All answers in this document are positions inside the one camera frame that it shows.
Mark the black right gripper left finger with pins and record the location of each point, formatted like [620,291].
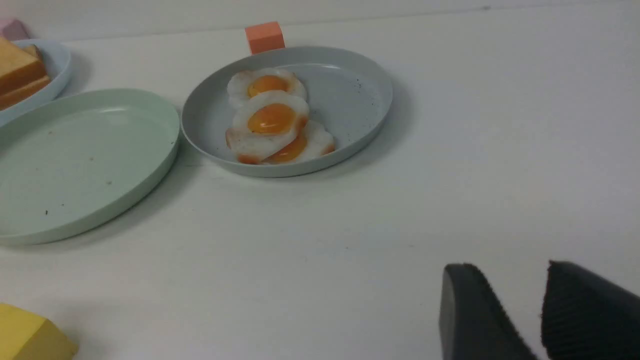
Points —
[473,324]

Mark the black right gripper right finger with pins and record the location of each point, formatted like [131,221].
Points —
[586,317]

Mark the fried egg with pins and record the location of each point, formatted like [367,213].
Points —
[246,84]
[312,142]
[266,124]

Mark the toast slice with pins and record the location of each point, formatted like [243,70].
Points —
[18,67]
[9,99]

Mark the grey plate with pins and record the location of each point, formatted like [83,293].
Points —
[348,93]

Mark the orange cube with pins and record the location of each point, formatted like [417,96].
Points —
[264,37]

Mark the mint green plate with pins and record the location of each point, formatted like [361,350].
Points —
[80,161]

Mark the yellow cube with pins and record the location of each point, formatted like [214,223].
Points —
[25,335]

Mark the light blue plate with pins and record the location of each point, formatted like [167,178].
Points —
[58,61]

